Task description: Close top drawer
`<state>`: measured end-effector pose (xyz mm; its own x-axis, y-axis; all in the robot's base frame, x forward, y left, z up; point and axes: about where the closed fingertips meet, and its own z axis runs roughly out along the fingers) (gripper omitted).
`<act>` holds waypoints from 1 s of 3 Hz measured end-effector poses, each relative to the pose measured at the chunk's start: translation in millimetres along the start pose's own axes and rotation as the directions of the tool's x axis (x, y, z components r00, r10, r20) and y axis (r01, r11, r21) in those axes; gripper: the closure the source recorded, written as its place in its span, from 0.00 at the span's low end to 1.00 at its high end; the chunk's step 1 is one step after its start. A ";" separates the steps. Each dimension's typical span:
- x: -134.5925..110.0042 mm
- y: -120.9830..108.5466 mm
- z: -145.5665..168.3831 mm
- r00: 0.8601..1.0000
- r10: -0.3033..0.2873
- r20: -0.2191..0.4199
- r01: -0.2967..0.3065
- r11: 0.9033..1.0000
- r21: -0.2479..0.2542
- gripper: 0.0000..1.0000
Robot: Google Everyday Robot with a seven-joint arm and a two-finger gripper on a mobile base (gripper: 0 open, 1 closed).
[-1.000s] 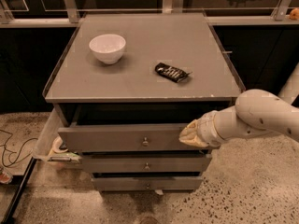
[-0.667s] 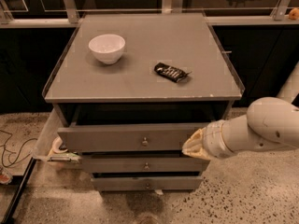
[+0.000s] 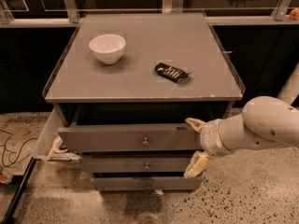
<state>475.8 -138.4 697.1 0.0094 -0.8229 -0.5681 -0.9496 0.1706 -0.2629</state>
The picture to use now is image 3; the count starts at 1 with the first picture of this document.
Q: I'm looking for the orange fruit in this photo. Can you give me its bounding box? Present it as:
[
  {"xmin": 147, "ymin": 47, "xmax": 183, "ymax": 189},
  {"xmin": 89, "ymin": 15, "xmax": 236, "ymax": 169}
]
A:
[{"xmin": 290, "ymin": 8, "xmax": 299, "ymax": 20}]

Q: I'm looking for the grey top drawer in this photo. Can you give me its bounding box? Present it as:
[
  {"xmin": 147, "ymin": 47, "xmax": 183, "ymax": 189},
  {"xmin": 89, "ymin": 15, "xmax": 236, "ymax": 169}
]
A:
[{"xmin": 58, "ymin": 124, "xmax": 201, "ymax": 152}]

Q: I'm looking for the grey drawer cabinet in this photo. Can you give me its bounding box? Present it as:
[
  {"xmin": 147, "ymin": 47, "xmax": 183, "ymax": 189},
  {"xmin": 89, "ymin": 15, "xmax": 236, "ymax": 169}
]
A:
[{"xmin": 43, "ymin": 13, "xmax": 245, "ymax": 123}]

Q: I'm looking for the grey bottom drawer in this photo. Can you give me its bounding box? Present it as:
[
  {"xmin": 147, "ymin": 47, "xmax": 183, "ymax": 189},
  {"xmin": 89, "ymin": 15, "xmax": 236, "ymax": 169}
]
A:
[{"xmin": 92, "ymin": 175, "xmax": 202, "ymax": 192}]

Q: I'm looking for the grey middle drawer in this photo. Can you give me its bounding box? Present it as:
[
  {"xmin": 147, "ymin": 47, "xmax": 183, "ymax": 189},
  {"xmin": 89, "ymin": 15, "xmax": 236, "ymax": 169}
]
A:
[{"xmin": 82, "ymin": 152, "xmax": 192, "ymax": 173}]

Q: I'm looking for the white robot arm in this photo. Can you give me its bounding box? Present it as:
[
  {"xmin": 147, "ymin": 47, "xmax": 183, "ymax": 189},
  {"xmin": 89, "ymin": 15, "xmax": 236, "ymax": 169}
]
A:
[{"xmin": 184, "ymin": 64, "xmax": 299, "ymax": 178}]

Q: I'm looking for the red white small object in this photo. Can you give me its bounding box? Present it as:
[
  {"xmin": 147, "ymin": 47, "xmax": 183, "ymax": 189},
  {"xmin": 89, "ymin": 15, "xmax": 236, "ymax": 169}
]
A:
[{"xmin": 0, "ymin": 166, "xmax": 13, "ymax": 184}]

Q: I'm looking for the white ceramic bowl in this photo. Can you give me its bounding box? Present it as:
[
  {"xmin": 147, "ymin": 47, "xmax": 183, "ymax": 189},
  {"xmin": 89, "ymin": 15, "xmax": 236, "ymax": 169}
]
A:
[{"xmin": 89, "ymin": 34, "xmax": 126, "ymax": 64}]

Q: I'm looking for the black cable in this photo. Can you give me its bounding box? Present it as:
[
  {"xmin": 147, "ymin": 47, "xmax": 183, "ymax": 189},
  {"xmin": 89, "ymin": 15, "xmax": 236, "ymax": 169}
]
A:
[{"xmin": 0, "ymin": 128, "xmax": 38, "ymax": 168}]

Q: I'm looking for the black snack wrapper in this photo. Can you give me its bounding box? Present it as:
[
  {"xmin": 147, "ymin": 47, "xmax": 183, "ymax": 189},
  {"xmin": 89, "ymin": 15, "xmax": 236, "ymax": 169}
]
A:
[{"xmin": 154, "ymin": 63, "xmax": 189, "ymax": 83}]

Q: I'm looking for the metal rail frame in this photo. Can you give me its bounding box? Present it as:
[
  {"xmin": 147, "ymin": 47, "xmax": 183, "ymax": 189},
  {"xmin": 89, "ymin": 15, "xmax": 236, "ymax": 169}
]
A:
[{"xmin": 1, "ymin": 0, "xmax": 299, "ymax": 27}]

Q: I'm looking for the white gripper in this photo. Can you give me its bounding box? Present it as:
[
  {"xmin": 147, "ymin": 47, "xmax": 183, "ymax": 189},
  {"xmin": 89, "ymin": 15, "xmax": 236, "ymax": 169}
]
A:
[{"xmin": 184, "ymin": 118, "xmax": 233, "ymax": 178}]

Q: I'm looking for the tape roll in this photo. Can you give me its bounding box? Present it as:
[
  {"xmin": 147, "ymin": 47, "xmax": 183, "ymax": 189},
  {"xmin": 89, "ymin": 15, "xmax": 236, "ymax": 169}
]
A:
[{"xmin": 50, "ymin": 136, "xmax": 68, "ymax": 154}]

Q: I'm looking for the grey drawer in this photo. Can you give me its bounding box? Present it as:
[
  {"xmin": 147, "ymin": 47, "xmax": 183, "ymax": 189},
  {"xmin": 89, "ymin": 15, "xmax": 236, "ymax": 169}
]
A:
[
  {"xmin": 92, "ymin": 175, "xmax": 202, "ymax": 192},
  {"xmin": 58, "ymin": 124, "xmax": 201, "ymax": 152},
  {"xmin": 82, "ymin": 152, "xmax": 192, "ymax": 173}
]

